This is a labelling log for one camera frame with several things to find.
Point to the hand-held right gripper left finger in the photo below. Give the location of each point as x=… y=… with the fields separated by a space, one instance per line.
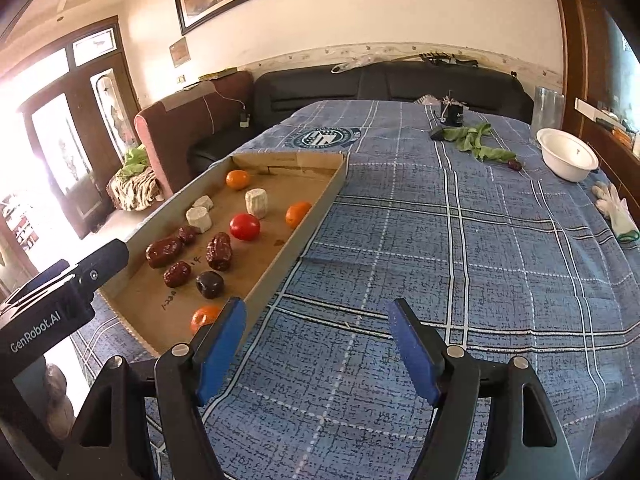
x=222 y=345

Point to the red jujube date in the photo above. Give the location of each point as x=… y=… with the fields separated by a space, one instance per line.
x=163 y=252
x=187 y=234
x=219 y=251
x=514 y=164
x=177 y=273

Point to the wooden glass door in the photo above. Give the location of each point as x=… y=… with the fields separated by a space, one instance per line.
x=75 y=150

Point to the white gloves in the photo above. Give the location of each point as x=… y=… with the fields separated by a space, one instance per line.
x=617 y=210

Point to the striped cloth bundle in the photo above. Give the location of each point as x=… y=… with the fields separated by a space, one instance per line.
x=132 y=187

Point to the red tomato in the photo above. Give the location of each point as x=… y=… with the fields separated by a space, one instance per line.
x=245 y=226

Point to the small wall plaque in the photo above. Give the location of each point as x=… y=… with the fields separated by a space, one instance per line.
x=179 y=51

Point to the brown armchair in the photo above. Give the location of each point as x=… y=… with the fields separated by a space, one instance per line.
x=165 y=130

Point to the clear plastic bag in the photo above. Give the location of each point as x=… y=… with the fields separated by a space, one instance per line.
x=357 y=62

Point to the white bowl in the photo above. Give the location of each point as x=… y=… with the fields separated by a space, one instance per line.
x=567 y=152

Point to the crumpled plastic wrap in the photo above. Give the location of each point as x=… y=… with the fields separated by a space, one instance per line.
x=427 y=100

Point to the blue plaid tablecloth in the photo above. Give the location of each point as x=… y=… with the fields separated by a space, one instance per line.
x=400 y=220

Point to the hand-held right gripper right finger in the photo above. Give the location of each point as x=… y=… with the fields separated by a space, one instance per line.
x=412 y=350

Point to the green leafy stems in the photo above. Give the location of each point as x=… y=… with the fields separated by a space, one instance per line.
x=470 y=140

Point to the black phone charger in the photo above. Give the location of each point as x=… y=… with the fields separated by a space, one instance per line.
x=243 y=118

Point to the orange mandarin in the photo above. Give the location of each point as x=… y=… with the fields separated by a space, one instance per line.
x=298 y=213
x=237 y=179
x=204 y=319

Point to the clear glass jar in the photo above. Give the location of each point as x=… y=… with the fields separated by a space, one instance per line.
x=547 y=107

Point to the shallow cardboard box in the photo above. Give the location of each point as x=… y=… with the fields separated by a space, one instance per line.
x=150 y=300

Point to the black sofa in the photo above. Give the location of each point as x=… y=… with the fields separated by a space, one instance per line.
x=350 y=90

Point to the grey rounded object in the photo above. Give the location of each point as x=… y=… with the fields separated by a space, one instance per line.
x=55 y=400

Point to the flat green book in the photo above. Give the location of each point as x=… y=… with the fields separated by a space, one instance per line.
x=217 y=75

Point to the wooden cabinet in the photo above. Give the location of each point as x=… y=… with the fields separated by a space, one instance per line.
x=615 y=150

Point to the dark plum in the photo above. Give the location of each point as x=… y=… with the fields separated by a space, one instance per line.
x=209 y=284

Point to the white flat box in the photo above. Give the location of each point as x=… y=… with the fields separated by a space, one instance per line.
x=597 y=110

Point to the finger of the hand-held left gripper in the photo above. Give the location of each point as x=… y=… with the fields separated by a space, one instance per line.
x=102 y=265

